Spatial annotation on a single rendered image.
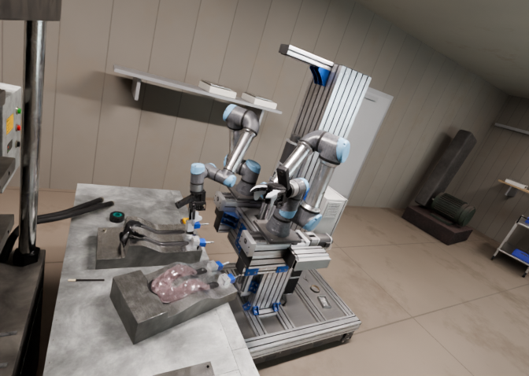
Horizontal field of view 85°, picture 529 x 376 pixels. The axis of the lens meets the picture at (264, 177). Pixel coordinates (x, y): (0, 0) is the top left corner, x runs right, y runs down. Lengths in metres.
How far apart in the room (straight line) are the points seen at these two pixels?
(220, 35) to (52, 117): 1.99
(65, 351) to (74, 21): 2.89
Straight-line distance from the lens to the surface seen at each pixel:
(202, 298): 1.39
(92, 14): 3.53
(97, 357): 1.31
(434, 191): 6.87
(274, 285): 2.30
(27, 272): 1.65
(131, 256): 1.58
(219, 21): 3.73
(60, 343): 1.36
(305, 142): 1.50
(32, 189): 1.50
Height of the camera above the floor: 1.85
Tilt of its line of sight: 19 degrees down
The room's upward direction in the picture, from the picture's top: 18 degrees clockwise
